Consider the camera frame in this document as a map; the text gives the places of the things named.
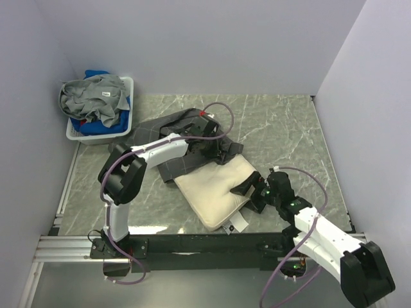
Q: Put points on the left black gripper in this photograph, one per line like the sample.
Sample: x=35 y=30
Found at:
x=214 y=153

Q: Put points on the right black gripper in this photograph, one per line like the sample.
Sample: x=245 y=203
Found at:
x=243 y=188

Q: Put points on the cream bear print pillow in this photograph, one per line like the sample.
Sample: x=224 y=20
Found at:
x=208 y=192

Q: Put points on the dark grey checked pillowcase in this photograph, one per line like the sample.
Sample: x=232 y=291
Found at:
x=156 y=129

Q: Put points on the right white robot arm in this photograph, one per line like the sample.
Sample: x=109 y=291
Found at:
x=360 y=268

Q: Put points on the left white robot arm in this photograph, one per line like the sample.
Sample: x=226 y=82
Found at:
x=122 y=175

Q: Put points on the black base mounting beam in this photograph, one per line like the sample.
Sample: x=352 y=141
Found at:
x=207 y=251

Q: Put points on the grey crumpled shirt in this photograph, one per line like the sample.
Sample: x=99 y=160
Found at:
x=101 y=97

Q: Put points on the blue cloth in basket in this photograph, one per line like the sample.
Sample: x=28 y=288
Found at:
x=95 y=127

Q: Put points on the white plastic laundry basket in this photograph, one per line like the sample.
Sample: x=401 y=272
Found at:
x=125 y=118

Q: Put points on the aluminium frame rail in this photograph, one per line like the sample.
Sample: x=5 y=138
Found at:
x=55 y=248

